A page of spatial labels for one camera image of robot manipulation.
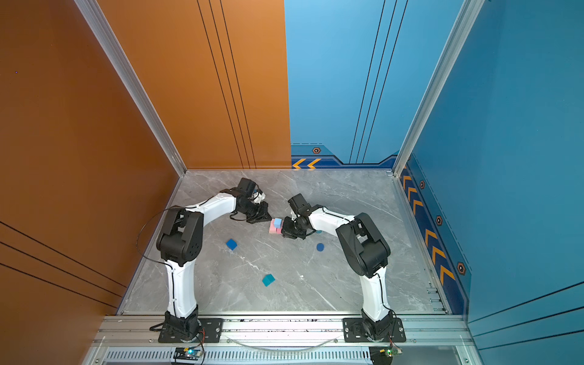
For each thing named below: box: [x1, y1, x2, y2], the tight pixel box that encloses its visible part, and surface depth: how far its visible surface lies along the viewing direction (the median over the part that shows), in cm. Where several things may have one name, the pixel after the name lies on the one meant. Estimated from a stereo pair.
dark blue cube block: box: [225, 238, 238, 251], surface depth 96 cm
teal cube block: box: [261, 273, 277, 287], surface depth 86 cm
